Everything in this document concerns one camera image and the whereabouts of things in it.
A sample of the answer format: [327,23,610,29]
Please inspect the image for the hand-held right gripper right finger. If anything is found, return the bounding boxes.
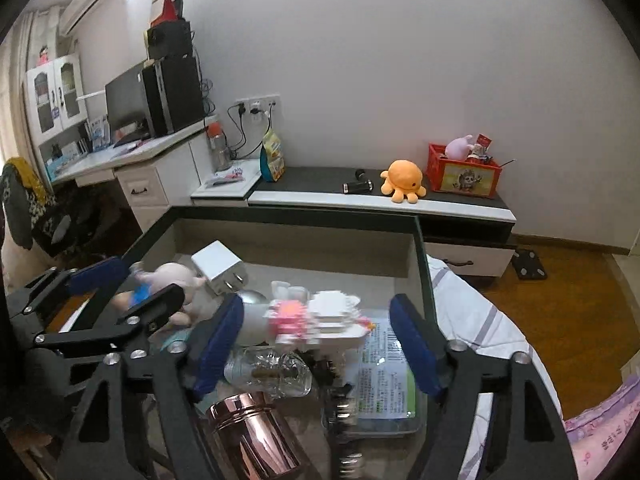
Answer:
[389,294,581,480]

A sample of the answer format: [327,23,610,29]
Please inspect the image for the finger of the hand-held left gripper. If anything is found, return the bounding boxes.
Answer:
[32,284,187,356]
[7,256,132,322]

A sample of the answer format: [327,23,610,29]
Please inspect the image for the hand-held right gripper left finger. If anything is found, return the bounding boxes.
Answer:
[55,296,246,480]

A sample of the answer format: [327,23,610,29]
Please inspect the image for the pink pig doll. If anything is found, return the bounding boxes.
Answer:
[112,262,208,329]

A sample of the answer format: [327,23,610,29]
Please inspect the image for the teal clear plastic box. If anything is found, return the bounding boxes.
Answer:
[162,330,191,356]

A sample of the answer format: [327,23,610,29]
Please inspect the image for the white cat figurine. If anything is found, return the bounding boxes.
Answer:
[235,290,273,347]

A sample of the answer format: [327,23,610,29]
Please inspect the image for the clear box with green label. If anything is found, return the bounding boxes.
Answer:
[345,320,421,433]

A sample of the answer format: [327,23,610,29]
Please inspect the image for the clear glass bottle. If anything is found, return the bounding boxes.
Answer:
[224,350,313,400]

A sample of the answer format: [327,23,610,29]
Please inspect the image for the white power adapter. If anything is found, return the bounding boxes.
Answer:
[191,241,249,297]

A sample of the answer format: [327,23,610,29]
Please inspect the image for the rose gold metal canister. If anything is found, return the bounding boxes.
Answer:
[206,392,303,480]

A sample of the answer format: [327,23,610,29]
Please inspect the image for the pink white block toy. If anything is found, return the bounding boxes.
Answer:
[265,282,376,356]

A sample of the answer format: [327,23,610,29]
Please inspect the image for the black hair clips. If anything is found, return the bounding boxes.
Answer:
[322,390,368,480]

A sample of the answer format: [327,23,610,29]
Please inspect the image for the pink box with black rim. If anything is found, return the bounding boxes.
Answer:
[117,205,438,480]

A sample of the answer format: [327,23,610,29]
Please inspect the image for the black office chair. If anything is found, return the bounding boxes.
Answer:
[0,157,122,263]

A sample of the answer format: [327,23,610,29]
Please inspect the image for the grey patterned jacket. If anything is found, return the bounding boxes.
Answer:
[0,157,57,252]

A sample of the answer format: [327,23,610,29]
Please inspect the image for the white computer desk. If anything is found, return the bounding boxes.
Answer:
[50,115,221,233]

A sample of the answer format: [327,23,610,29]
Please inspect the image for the low black-topped cabinet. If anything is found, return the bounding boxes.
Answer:
[247,166,518,281]

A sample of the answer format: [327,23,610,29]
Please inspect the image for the white nightstand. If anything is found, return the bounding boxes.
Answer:
[191,159,263,208]

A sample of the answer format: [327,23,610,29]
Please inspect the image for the black bathroom scale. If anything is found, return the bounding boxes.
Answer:
[512,249,548,281]

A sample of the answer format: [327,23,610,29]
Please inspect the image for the black keyboard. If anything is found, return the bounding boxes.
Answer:
[114,132,151,149]

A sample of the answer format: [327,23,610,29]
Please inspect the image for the blue and white box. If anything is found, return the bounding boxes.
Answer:
[90,115,111,151]

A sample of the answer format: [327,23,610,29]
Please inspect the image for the papers on nightstand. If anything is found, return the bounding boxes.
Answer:
[205,166,246,187]

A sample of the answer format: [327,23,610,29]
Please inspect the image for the orange octopus plush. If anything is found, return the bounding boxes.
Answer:
[380,160,428,204]

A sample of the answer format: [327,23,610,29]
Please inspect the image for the clear bottle with red cap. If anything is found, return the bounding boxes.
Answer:
[207,121,232,172]

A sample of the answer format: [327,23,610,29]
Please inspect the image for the red printed crate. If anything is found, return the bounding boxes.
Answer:
[427,142,501,196]

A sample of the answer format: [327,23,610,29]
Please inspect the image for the white glass-door hutch cabinet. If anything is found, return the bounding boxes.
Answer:
[25,52,88,181]

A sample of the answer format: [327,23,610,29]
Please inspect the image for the black computer monitor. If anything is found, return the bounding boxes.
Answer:
[105,60,151,144]

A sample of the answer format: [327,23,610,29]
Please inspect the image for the colourful snack bag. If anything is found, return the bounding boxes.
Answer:
[260,130,287,182]

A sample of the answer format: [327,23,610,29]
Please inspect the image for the beige window curtain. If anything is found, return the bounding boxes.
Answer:
[0,15,36,161]

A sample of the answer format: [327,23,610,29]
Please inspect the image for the black computer tower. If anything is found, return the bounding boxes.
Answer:
[142,55,206,136]

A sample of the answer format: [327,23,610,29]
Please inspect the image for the pink plush toy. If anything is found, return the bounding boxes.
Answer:
[445,134,475,161]

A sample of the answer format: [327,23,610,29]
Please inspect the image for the pink printed quilt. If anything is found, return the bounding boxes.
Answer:
[562,385,640,480]

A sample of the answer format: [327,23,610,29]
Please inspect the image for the red card in crate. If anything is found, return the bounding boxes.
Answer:
[472,134,494,162]

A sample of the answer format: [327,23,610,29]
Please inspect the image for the black speaker box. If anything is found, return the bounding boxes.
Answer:
[146,21,193,61]

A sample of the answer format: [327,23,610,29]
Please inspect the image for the red and white calendar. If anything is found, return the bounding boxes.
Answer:
[150,0,183,28]

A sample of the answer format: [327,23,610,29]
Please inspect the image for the black power cable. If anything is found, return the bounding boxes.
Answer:
[227,102,252,159]

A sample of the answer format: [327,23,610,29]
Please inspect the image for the white wall power outlet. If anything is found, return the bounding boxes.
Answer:
[235,92,282,114]

